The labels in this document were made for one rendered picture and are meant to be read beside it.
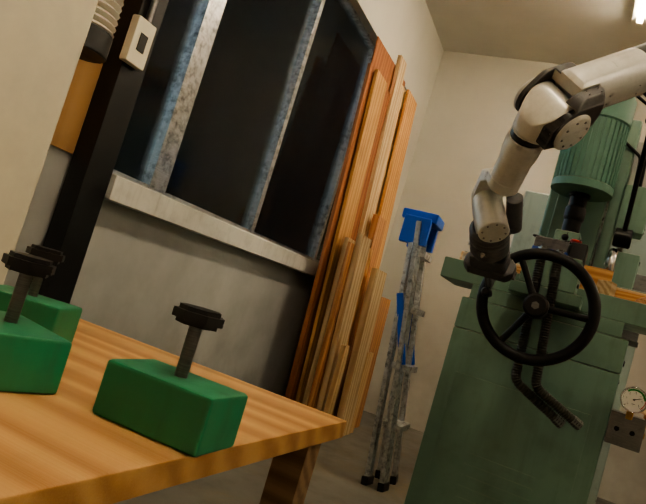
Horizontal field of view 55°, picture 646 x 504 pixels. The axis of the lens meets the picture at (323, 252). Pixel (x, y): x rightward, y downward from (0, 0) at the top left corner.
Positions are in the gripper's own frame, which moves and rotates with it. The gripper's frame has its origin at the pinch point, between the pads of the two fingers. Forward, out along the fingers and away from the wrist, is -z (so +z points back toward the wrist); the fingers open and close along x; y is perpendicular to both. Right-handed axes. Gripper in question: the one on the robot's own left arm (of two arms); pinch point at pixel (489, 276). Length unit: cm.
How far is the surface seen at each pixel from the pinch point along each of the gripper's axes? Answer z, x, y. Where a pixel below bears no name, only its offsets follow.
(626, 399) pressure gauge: -26.0, 35.8, -5.5
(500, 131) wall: -171, -82, 247
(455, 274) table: -21.3, -14.9, 12.8
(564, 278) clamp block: -10.7, 14.6, 13.5
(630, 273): -40, 28, 45
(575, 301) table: -13.2, 18.7, 9.3
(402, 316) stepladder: -93, -51, 35
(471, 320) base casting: -27.1, -6.6, 3.1
